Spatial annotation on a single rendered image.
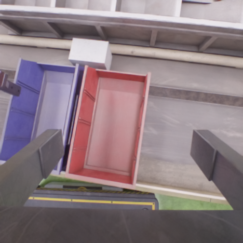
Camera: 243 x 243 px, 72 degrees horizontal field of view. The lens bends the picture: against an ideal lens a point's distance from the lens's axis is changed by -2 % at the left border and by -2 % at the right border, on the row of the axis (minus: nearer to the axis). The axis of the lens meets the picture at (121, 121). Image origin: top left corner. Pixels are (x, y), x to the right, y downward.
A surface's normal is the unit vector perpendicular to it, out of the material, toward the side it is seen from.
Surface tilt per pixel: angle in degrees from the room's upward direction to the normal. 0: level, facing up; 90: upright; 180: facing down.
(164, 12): 31
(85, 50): 0
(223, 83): 0
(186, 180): 2
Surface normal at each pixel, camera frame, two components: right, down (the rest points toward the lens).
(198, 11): -0.10, 0.04
